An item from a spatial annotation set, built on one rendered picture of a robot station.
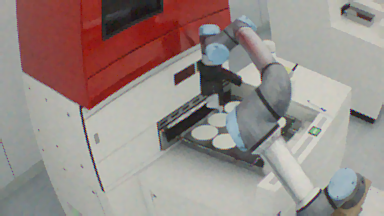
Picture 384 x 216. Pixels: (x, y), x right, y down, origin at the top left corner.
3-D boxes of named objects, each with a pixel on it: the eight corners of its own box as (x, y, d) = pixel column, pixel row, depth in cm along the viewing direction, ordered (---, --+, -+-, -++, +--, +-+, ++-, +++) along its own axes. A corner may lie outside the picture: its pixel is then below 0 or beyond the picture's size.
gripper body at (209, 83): (200, 87, 192) (198, 58, 186) (224, 85, 192) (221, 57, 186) (201, 97, 186) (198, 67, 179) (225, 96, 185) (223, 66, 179)
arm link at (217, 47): (226, 35, 160) (219, 25, 170) (202, 56, 163) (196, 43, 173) (241, 50, 164) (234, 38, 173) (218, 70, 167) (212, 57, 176)
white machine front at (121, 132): (102, 190, 178) (78, 106, 157) (226, 104, 230) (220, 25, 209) (106, 194, 176) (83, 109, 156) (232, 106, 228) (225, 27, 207)
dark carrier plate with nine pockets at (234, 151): (179, 136, 197) (179, 135, 197) (232, 98, 219) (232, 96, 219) (251, 163, 177) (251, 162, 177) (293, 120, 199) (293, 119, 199)
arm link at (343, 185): (363, 187, 128) (359, 182, 118) (338, 211, 132) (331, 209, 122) (352, 165, 136) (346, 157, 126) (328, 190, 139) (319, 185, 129)
